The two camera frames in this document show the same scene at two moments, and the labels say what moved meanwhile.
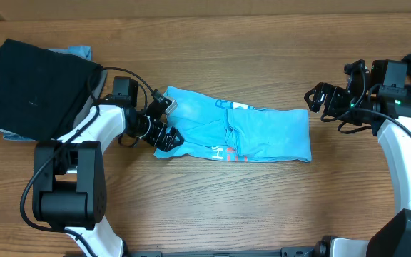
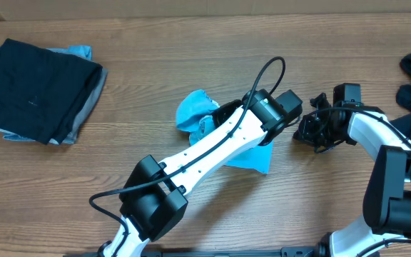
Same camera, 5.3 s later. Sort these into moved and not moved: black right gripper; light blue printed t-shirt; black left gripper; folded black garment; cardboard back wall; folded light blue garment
Moved: black right gripper; light blue printed t-shirt; black left gripper
Not moved: folded light blue garment; cardboard back wall; folded black garment
